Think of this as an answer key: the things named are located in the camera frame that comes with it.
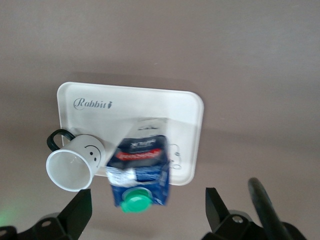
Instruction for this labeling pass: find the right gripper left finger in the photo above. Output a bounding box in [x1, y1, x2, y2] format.
[16, 189, 93, 240]

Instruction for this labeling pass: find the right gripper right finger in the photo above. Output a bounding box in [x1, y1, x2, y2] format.
[202, 187, 267, 240]

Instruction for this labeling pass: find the white smiley mug black handle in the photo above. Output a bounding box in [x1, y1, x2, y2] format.
[45, 129, 106, 193]

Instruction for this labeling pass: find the blue milk carton green cap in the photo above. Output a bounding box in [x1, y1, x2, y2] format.
[104, 117, 172, 215]

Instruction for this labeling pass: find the cream rabbit print tray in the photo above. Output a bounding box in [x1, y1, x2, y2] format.
[56, 81, 205, 187]

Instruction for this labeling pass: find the brown table cover sheet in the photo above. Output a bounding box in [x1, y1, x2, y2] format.
[0, 0, 320, 240]

